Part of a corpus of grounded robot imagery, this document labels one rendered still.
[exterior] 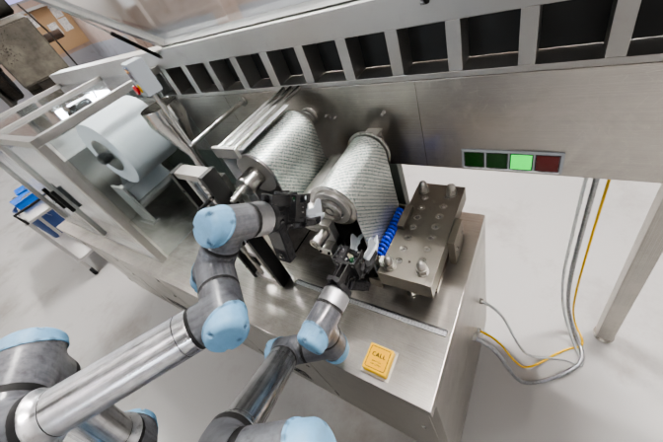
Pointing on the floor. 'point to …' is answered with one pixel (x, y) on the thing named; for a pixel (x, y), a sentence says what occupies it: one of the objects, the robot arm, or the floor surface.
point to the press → (26, 55)
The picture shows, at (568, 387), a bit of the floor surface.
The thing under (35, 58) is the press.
